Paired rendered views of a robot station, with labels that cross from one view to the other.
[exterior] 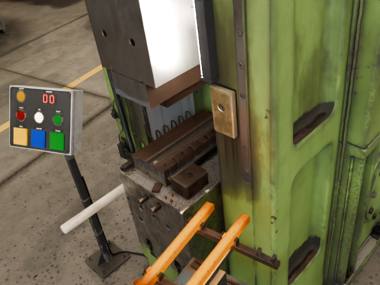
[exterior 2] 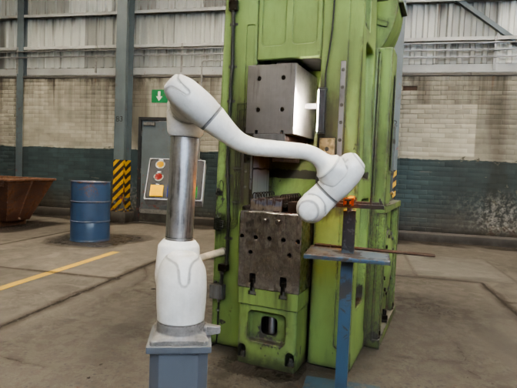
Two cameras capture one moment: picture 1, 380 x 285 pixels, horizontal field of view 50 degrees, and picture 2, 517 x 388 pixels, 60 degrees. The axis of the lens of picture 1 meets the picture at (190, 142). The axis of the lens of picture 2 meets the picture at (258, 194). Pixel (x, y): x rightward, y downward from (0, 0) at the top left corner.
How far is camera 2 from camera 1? 1.93 m
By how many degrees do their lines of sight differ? 41
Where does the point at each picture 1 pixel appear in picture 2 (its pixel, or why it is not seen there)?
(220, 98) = (326, 143)
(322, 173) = (362, 225)
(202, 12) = (324, 95)
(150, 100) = not seen: hidden behind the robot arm
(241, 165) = not seen: hidden behind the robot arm
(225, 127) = not seen: hidden behind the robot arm
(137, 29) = (289, 100)
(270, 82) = (357, 127)
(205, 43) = (323, 111)
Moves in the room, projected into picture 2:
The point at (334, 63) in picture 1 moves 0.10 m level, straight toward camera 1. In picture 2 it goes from (367, 148) to (371, 148)
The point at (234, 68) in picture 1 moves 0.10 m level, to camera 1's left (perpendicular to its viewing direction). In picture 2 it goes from (336, 125) to (321, 123)
